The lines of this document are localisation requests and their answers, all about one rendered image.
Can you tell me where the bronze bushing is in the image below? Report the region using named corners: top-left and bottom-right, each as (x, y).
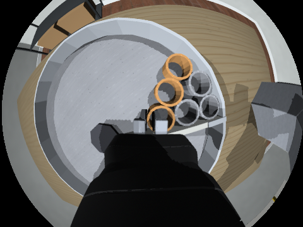
top-left (162, 54), bottom-right (193, 81)
top-left (147, 103), bottom-right (175, 131)
top-left (154, 78), bottom-right (184, 107)

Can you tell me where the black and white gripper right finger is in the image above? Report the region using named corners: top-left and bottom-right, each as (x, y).
top-left (151, 109), bottom-right (168, 134)

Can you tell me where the grey metal ring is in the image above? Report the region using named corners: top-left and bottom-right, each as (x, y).
top-left (181, 70), bottom-right (211, 96)
top-left (169, 98), bottom-right (200, 126)
top-left (192, 94), bottom-right (220, 120)

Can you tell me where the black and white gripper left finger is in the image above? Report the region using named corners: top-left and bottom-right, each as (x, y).
top-left (133, 109), bottom-right (147, 134)

